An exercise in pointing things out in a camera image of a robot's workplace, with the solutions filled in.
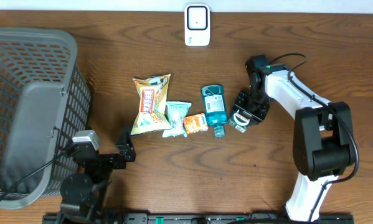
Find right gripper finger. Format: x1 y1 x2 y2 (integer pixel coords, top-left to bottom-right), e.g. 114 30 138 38
242 111 266 126
230 90 248 117

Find dark green square box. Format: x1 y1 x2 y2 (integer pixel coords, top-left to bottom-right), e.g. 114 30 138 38
228 110 250 133

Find teal mouthwash bottle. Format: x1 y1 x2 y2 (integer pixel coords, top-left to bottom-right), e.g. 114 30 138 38
201 85 228 139

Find yellow snack bag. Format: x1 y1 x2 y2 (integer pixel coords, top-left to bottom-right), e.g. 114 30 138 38
131 74 172 136

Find orange snack packet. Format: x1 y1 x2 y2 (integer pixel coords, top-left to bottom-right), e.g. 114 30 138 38
184 113 209 134

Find mint green snack packet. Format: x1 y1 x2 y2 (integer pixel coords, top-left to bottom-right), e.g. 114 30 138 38
163 101 192 138

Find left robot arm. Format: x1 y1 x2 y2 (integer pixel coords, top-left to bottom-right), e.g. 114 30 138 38
56 126 136 223

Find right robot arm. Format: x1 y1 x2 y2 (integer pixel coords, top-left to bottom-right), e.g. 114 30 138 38
228 55 359 223

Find white barcode scanner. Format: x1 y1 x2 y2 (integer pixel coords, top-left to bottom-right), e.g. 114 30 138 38
184 4 210 47

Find grey plastic basket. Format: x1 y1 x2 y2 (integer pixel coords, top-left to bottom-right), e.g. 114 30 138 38
0 27 91 209

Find left black cable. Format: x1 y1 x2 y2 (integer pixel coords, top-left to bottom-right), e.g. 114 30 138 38
0 146 77 224

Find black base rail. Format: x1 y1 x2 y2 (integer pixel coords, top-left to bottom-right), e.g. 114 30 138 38
42 212 356 224

